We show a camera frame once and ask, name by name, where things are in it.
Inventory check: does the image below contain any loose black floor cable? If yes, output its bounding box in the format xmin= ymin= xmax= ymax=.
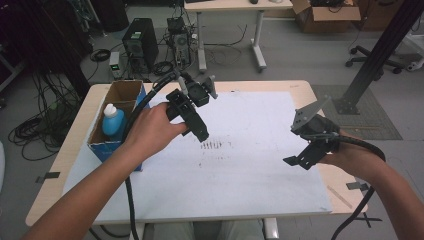
xmin=203 ymin=24 xmax=248 ymax=67

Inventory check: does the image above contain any bundle of black floor cables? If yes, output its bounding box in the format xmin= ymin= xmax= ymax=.
xmin=8 ymin=71 xmax=84 ymax=162

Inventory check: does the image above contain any dark tape strip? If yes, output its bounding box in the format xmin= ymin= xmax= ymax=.
xmin=345 ymin=181 xmax=370 ymax=192
xmin=35 ymin=171 xmax=61 ymax=184

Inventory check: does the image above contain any black office chair base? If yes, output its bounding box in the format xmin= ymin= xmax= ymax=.
xmin=345 ymin=45 xmax=404 ymax=75

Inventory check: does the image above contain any white table mat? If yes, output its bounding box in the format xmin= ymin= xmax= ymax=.
xmin=63 ymin=91 xmax=334 ymax=224

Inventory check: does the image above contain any person's left hand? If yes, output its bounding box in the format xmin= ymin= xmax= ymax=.
xmin=125 ymin=102 xmax=188 ymax=161

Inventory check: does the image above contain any black computer tower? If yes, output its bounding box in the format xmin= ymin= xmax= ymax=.
xmin=122 ymin=18 xmax=160 ymax=73

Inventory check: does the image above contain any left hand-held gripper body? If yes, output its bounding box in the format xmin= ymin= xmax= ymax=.
xmin=165 ymin=72 xmax=219 ymax=119

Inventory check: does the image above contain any left gripper black corrugated cable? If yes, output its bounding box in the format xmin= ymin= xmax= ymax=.
xmin=121 ymin=70 xmax=182 ymax=240

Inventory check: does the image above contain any right gripper black corrugated cable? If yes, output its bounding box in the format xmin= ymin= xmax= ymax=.
xmin=329 ymin=133 xmax=388 ymax=240

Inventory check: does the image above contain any blue bottle with white cap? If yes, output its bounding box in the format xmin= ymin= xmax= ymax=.
xmin=101 ymin=103 xmax=127 ymax=142

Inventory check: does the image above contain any black aluminium stand post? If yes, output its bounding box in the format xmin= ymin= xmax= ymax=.
xmin=333 ymin=0 xmax=424 ymax=116

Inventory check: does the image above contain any open brown cardboard box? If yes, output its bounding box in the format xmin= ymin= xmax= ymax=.
xmin=291 ymin=0 xmax=362 ymax=34

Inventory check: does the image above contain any gripper black corrugated cable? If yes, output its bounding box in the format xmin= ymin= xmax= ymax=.
xmin=121 ymin=70 xmax=182 ymax=240
xmin=329 ymin=133 xmax=388 ymax=240

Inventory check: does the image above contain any person's right hand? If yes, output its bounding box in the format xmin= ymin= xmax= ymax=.
xmin=319 ymin=130 xmax=384 ymax=178

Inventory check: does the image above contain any closed brown cardboard box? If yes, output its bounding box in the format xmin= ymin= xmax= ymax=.
xmin=353 ymin=0 xmax=403 ymax=33

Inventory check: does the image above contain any small white power unit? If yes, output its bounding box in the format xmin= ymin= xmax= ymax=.
xmin=109 ymin=51 xmax=122 ymax=80

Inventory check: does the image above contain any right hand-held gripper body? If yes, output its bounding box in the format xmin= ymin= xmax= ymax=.
xmin=290 ymin=95 xmax=341 ymax=151

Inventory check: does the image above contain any blue cardboard box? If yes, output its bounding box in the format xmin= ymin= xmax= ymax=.
xmin=87 ymin=79 xmax=149 ymax=173

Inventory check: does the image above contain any dark curtain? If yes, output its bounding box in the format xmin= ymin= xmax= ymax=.
xmin=0 ymin=0 xmax=94 ymax=99

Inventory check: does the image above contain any open computer case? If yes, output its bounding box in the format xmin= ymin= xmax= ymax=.
xmin=166 ymin=16 xmax=193 ymax=69

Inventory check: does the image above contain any white-legged wooden desk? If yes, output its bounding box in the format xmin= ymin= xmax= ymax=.
xmin=183 ymin=0 xmax=294 ymax=74

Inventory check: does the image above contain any black tape cross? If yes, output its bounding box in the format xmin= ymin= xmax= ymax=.
xmin=353 ymin=212 xmax=383 ymax=229

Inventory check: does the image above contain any thin wooden strip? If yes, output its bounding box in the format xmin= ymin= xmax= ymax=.
xmin=326 ymin=184 xmax=353 ymax=210

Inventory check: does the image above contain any black cable coil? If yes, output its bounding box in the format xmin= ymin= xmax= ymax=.
xmin=90 ymin=48 xmax=112 ymax=63
xmin=152 ymin=60 xmax=175 ymax=77

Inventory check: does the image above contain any dark grey floor mat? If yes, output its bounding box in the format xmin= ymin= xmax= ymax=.
xmin=311 ymin=84 xmax=403 ymax=141

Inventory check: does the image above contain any white table leg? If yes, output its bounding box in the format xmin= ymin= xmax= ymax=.
xmin=129 ymin=223 xmax=146 ymax=240
xmin=263 ymin=218 xmax=280 ymax=240

